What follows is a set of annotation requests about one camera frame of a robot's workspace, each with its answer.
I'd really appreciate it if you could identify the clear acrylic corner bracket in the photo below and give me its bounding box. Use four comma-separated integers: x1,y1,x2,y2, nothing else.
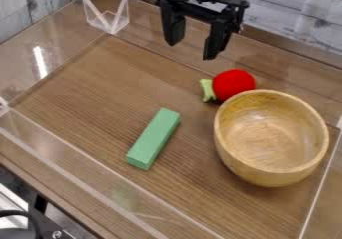
83,0,129,35

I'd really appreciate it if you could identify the clear acrylic front barrier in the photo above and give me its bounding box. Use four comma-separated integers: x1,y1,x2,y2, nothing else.
0,98,223,239

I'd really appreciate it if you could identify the light wooden bowl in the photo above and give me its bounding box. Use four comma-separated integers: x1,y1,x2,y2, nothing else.
214,89,330,187

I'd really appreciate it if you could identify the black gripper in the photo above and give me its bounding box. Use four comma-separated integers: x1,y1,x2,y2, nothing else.
158,0,250,60

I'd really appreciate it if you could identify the green rectangular block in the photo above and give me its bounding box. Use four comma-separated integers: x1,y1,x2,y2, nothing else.
127,108,180,170

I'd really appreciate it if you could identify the red plush tomato toy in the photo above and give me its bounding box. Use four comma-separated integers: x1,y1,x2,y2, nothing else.
199,69,256,102

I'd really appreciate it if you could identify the black cable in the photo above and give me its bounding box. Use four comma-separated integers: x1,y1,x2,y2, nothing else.
0,209,41,239

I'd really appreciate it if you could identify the black table leg bracket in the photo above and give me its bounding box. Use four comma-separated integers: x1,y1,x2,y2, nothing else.
28,194,84,239

